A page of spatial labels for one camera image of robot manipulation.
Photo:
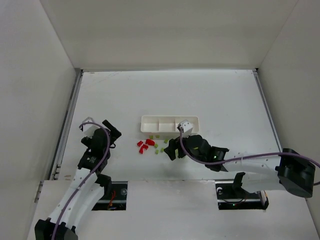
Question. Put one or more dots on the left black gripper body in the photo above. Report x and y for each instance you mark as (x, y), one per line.
(110, 129)

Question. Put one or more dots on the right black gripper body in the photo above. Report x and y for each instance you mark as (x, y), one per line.
(180, 146)

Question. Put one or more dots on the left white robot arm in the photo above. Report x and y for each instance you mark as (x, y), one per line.
(87, 187)

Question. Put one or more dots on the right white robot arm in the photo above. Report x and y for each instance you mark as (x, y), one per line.
(286, 170)

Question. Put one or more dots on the white three-compartment tray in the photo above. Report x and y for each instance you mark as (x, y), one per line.
(166, 123)

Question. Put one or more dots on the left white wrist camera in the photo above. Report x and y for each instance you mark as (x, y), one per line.
(88, 128)

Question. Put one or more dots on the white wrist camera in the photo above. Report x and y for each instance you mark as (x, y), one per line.
(185, 128)
(88, 128)

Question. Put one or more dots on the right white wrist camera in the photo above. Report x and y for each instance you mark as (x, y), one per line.
(185, 128)

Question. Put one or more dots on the left aluminium rail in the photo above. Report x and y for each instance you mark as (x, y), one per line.
(56, 162)

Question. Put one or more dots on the aluminium rail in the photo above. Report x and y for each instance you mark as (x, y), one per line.
(56, 162)
(267, 109)

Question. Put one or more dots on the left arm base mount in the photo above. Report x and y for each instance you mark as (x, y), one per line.
(114, 198)

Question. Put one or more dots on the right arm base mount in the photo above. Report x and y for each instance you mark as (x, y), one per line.
(231, 196)

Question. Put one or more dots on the right aluminium rail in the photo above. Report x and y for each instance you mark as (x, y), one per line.
(267, 109)

